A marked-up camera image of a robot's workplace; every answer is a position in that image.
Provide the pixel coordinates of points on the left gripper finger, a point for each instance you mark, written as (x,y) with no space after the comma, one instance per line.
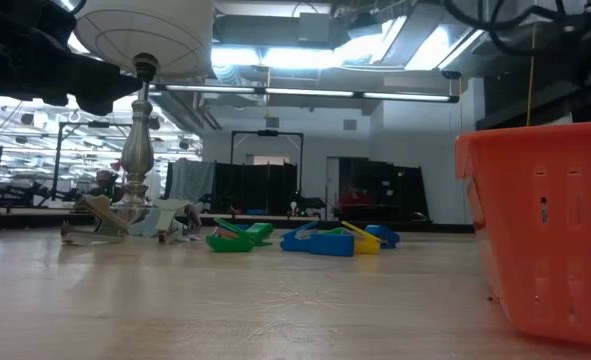
(95,85)

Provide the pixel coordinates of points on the blue mini stapler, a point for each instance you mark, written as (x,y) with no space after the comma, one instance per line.
(295,244)
(332,246)
(242,227)
(385,234)

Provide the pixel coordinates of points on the green mini stapler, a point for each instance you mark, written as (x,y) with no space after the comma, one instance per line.
(227,245)
(262,231)
(336,231)

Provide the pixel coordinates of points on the yellow mini stapler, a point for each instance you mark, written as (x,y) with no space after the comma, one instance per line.
(367,246)

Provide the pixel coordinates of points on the orange plastic basket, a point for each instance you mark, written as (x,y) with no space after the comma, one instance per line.
(550,225)

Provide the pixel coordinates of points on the purple staple remover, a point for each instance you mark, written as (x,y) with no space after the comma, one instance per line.
(194,220)

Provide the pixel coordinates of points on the silver lamp with white shade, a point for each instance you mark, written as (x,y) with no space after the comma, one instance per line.
(137,150)

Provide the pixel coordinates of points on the person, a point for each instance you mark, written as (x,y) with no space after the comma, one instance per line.
(106,180)

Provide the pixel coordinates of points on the grey cloth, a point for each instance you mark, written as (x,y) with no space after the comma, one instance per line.
(192,180)

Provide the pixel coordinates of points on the black partition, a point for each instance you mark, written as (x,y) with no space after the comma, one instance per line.
(255,190)

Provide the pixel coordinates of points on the long hanging light bar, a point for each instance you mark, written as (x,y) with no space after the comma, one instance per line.
(305,92)

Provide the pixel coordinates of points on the black cabinet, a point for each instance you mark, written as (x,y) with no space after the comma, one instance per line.
(405,190)

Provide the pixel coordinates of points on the black camera rig frame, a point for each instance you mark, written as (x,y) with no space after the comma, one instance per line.
(267,133)
(56,160)

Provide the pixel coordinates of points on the black aluminium table frame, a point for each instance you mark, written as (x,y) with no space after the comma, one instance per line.
(435,227)

